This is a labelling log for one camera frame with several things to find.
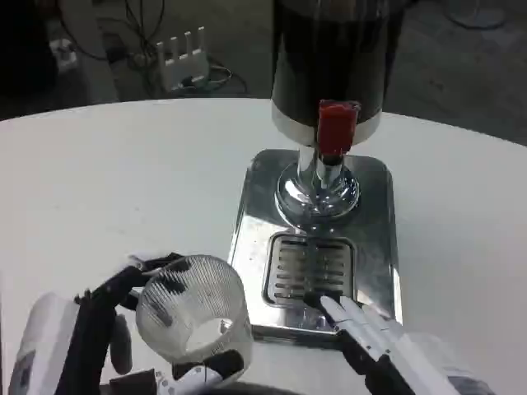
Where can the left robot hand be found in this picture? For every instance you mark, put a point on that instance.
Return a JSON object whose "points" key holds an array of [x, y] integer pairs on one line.
{"points": [[88, 329]]}

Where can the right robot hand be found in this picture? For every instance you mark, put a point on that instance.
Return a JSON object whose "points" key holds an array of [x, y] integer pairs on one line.
{"points": [[383, 349]]}

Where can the clear ribbed glass cup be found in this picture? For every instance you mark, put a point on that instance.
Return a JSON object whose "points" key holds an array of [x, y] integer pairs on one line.
{"points": [[206, 304]]}

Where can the steel drip grid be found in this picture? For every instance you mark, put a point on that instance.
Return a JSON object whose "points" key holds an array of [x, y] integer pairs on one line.
{"points": [[292, 267]]}

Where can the steel drip tray base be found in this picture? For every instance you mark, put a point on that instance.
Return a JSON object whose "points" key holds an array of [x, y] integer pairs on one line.
{"points": [[251, 263]]}

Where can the white power strip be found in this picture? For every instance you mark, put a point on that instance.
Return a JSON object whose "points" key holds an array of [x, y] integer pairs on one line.
{"points": [[65, 53]]}

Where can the white router with antennas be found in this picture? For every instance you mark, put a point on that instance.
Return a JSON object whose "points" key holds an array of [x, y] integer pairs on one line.
{"points": [[183, 61]]}

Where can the dark drink dispenser tank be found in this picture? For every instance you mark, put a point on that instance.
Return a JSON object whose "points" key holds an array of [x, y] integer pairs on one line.
{"points": [[304, 61]]}

